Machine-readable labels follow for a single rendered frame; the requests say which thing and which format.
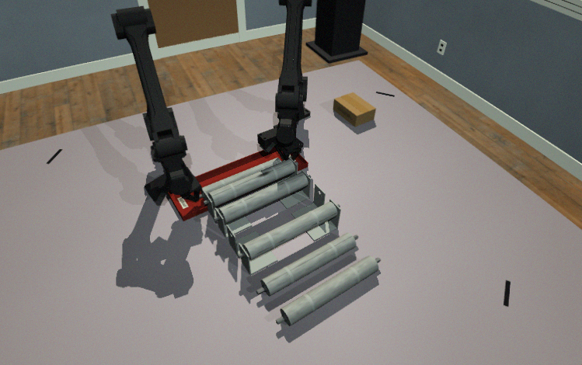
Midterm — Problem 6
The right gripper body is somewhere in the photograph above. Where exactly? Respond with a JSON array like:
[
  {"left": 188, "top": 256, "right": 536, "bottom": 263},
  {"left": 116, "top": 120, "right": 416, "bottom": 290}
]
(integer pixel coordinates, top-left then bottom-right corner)
[{"left": 180, "top": 169, "right": 202, "bottom": 199}]

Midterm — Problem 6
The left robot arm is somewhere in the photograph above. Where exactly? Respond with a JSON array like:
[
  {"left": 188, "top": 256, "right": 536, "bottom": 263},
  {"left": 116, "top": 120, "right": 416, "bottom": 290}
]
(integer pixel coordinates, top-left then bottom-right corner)
[{"left": 257, "top": 0, "right": 312, "bottom": 152}]

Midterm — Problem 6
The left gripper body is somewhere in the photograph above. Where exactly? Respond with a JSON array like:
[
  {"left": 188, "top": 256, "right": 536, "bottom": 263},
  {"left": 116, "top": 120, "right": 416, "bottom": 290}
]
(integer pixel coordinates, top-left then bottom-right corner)
[{"left": 276, "top": 128, "right": 303, "bottom": 155}]

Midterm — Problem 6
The brown cardboard box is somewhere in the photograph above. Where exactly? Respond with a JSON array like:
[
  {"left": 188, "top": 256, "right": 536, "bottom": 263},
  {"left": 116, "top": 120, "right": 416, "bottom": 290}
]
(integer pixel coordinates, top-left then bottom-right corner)
[{"left": 333, "top": 92, "right": 376, "bottom": 127}]

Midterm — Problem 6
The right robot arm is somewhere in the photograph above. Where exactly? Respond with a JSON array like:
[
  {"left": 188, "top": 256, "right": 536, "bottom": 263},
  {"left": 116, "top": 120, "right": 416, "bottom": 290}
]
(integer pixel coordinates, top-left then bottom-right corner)
[{"left": 111, "top": 6, "right": 191, "bottom": 202}]

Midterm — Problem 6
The red scrap tray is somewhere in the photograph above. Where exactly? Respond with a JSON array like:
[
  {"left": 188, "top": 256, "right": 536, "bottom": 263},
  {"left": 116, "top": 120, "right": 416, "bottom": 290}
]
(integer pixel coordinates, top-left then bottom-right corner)
[{"left": 168, "top": 147, "right": 308, "bottom": 221}]

